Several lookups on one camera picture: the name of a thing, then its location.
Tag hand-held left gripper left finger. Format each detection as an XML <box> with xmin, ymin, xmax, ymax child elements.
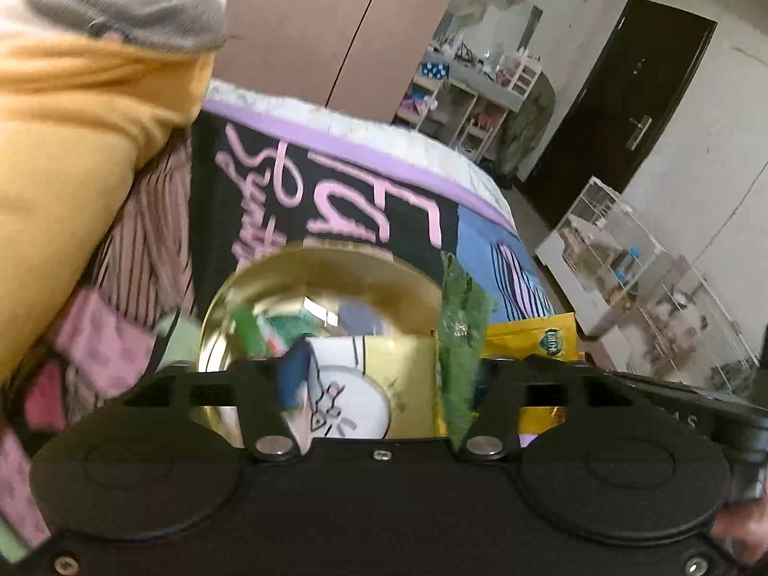
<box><xmin>123</xmin><ymin>342</ymin><xmax>314</xmax><ymax>464</ymax></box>

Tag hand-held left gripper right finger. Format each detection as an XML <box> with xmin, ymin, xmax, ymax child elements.
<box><xmin>459</xmin><ymin>353</ymin><xmax>638</xmax><ymax>464</ymax></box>

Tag white cartoon cat pouch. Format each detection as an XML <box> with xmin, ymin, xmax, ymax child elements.
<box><xmin>282</xmin><ymin>336</ymin><xmax>394</xmax><ymax>454</ymax></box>

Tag round gold tin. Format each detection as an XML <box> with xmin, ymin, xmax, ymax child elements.
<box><xmin>197</xmin><ymin>240</ymin><xmax>448</xmax><ymax>448</ymax></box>

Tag person's right hand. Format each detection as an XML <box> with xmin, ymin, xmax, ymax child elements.
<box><xmin>709</xmin><ymin>495</ymin><xmax>768</xmax><ymax>569</ymax></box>

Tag yellow packet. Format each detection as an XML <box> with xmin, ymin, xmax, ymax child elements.
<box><xmin>485</xmin><ymin>312</ymin><xmax>580</xmax><ymax>434</ymax></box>

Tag green red snack packet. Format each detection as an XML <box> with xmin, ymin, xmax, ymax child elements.
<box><xmin>231</xmin><ymin>306</ymin><xmax>313</xmax><ymax>356</ymax></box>

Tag dark green packet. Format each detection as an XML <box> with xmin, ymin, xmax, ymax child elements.
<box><xmin>437</xmin><ymin>251</ymin><xmax>500</xmax><ymax>440</ymax></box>

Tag gold foil packet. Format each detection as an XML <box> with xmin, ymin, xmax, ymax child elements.
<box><xmin>363</xmin><ymin>336</ymin><xmax>443</xmax><ymax>440</ymax></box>

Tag clear acrylic cabinet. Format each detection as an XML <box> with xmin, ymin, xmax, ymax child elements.
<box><xmin>536</xmin><ymin>176</ymin><xmax>762</xmax><ymax>396</ymax></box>

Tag printed blanket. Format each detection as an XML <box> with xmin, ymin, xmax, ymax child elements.
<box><xmin>191</xmin><ymin>99</ymin><xmax>559</xmax><ymax>328</ymax></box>

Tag pink striped cloth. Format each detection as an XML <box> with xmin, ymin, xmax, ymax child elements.
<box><xmin>84</xmin><ymin>129</ymin><xmax>196</xmax><ymax>337</ymax></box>

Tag pink checkered cloth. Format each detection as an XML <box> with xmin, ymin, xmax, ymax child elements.
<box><xmin>0</xmin><ymin>291</ymin><xmax>158</xmax><ymax>553</ymax></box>

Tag olive green jacket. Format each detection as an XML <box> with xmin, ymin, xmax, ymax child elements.
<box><xmin>498</xmin><ymin>72</ymin><xmax>557</xmax><ymax>180</ymax></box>

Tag white shelf unit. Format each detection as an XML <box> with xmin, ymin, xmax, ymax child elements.
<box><xmin>393</xmin><ymin>42</ymin><xmax>542</xmax><ymax>164</ymax></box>

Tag black door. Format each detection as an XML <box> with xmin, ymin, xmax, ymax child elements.
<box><xmin>527</xmin><ymin>0</ymin><xmax>719</xmax><ymax>230</ymax></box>

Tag yellow folded blanket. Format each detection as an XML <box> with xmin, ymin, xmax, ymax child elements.
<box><xmin>0</xmin><ymin>30</ymin><xmax>218</xmax><ymax>382</ymax></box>

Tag brown wardrobe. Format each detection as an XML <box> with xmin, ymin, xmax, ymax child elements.
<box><xmin>225</xmin><ymin>0</ymin><xmax>476</xmax><ymax>127</ymax></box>

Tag grey cloth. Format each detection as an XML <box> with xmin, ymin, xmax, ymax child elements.
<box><xmin>0</xmin><ymin>0</ymin><xmax>242</xmax><ymax>54</ymax></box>

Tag silver door handle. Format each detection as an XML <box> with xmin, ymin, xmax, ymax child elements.
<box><xmin>625</xmin><ymin>116</ymin><xmax>653</xmax><ymax>151</ymax></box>

